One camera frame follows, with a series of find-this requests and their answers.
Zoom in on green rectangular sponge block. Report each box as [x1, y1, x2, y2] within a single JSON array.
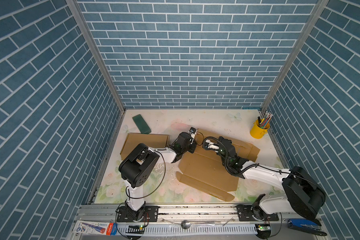
[[132, 114, 152, 134]]

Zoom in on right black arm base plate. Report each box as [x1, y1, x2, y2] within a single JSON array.
[[235, 204, 279, 222]]

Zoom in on pens in cup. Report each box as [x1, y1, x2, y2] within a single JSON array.
[[258, 112, 273, 129]]

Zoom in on white blue product package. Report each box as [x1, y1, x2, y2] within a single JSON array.
[[73, 221, 118, 236]]

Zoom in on metal spoon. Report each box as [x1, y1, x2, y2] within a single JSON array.
[[163, 219, 235, 230]]

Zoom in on yellow pen cup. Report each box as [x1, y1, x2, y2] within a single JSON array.
[[250, 120, 270, 139]]

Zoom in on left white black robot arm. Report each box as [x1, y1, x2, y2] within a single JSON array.
[[119, 128, 197, 222]]

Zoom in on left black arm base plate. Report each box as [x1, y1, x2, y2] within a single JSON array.
[[117, 205, 159, 223]]

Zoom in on cardboard box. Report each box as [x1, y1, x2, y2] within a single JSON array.
[[120, 132, 171, 161], [176, 130, 260, 202]]

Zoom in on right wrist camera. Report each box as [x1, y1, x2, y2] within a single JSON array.
[[203, 140, 220, 151]]

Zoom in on white slotted cable duct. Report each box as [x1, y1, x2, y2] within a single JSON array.
[[115, 224, 257, 237]]

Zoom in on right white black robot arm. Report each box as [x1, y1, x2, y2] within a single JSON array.
[[203, 137, 327, 224]]

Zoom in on blue black pliers tool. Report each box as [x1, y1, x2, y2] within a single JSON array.
[[288, 219, 327, 237]]

